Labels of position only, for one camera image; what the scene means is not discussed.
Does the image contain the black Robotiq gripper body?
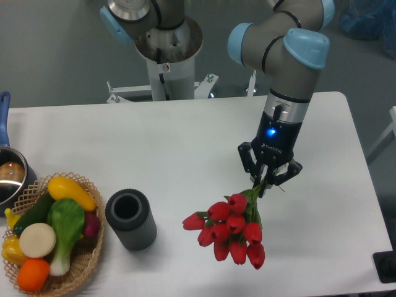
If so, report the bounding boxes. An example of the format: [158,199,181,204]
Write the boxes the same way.
[251,111,302,174]

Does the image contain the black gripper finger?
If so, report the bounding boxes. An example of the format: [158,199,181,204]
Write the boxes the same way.
[259,159,303,198]
[238,142,262,185]

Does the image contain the red tulip bouquet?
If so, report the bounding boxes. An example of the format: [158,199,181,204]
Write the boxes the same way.
[182,182,270,270]

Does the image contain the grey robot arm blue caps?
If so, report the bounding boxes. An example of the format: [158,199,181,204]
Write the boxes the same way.
[100,1,335,195]

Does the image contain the dark grey ribbed vase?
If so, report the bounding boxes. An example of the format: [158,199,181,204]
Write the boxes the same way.
[105,189,157,251]

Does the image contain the black device at table edge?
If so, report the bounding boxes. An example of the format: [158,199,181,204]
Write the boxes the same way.
[372,251,395,283]

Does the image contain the blue plastic bag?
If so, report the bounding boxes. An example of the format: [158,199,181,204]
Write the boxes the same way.
[338,1,395,59]

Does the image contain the red radish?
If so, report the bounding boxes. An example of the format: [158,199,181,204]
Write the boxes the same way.
[82,212,101,238]

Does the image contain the woven wicker basket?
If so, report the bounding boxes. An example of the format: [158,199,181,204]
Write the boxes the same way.
[1,172,105,296]

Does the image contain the yellow squash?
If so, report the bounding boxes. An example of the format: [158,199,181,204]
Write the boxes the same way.
[47,176,97,212]

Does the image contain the green bok choy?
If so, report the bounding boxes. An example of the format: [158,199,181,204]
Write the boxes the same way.
[47,198,85,277]

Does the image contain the green cucumber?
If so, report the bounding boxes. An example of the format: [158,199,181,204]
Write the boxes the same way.
[13,192,55,236]

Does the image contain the round beige bun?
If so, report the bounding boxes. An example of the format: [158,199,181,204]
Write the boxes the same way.
[19,223,56,258]

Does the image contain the yellow banana tip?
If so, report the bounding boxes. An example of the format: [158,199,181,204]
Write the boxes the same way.
[4,208,20,230]

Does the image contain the orange fruit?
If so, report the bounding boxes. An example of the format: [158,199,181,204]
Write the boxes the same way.
[17,258,50,293]

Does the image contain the yellow bell pepper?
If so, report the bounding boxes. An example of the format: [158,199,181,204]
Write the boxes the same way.
[1,235,28,266]

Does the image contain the white frame at right edge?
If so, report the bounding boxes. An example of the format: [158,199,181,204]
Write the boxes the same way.
[366,106,395,165]

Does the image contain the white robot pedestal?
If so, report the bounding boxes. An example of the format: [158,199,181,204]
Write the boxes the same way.
[107,16,219,103]

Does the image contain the blue handled saucepan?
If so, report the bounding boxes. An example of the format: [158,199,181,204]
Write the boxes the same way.
[1,91,37,217]

